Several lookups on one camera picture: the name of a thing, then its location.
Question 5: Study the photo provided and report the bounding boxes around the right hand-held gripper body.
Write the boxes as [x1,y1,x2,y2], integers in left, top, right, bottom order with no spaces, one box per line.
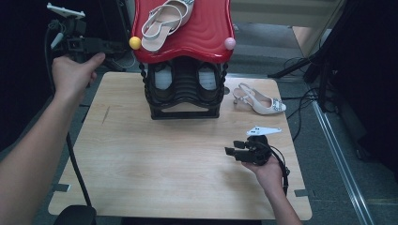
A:
[245,126,283,167]

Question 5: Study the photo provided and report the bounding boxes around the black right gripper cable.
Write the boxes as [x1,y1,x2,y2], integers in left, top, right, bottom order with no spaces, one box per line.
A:
[267,144,291,196]

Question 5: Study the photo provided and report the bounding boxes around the red and black shoe rack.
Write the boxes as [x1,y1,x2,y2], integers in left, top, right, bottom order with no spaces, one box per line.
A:
[130,0,237,120]

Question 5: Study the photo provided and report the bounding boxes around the black tripod stand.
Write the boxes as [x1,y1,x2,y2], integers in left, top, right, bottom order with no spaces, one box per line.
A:
[268,0,355,113]

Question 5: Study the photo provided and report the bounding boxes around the dark rounded seat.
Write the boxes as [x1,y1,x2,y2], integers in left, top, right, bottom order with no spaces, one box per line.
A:
[53,204,98,225]

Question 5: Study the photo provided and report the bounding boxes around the metal floor rail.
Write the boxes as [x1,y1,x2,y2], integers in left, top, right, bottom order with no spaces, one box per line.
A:
[311,99,376,225]

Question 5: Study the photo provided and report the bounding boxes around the black leather shoe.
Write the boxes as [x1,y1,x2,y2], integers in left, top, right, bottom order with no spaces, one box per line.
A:
[196,62,222,102]
[150,62,176,105]

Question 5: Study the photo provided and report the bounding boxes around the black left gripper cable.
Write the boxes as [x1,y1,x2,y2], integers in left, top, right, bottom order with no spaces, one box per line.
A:
[43,18,93,209]

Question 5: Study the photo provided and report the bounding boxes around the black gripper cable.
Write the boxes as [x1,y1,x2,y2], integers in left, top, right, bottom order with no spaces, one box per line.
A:
[267,144,291,196]
[43,18,93,209]

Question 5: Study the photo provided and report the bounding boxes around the tan wooden board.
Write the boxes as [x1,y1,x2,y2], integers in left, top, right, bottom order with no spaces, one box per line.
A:
[292,26,332,58]

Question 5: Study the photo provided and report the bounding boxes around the person's right hand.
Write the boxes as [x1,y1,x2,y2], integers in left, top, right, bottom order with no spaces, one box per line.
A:
[242,156,284,195]

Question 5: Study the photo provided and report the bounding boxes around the white slingback heel sandal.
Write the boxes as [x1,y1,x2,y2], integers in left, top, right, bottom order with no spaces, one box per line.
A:
[140,0,195,53]
[232,82,287,115]

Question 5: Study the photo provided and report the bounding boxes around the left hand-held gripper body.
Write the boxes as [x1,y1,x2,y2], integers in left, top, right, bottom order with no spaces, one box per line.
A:
[46,2,95,62]

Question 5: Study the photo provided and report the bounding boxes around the black floor cables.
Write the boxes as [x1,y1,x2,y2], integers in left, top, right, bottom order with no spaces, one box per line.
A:
[283,55,323,142]

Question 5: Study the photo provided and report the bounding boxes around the person's left hand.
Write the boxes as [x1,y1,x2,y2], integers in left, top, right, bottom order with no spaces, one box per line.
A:
[51,52,106,101]

